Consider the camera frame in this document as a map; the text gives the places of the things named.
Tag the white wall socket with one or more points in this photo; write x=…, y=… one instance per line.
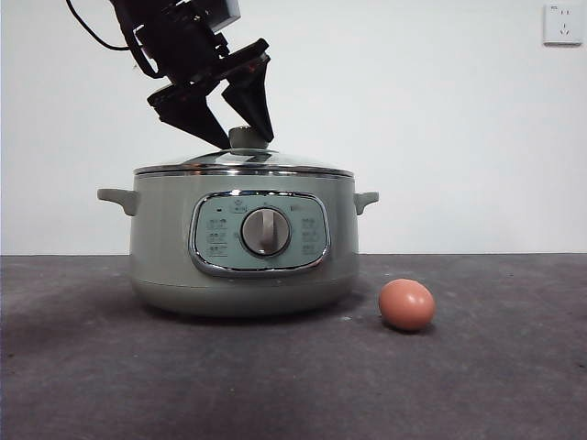
x=563, y=25

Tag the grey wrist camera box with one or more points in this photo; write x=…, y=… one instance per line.
x=225, y=14

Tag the brown egg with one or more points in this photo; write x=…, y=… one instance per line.
x=407, y=304

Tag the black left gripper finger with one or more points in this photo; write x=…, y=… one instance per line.
x=192, y=117
x=252, y=96

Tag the pale green electric pot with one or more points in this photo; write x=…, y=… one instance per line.
x=160, y=252

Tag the glass lid with green knob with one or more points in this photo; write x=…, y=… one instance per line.
x=243, y=160

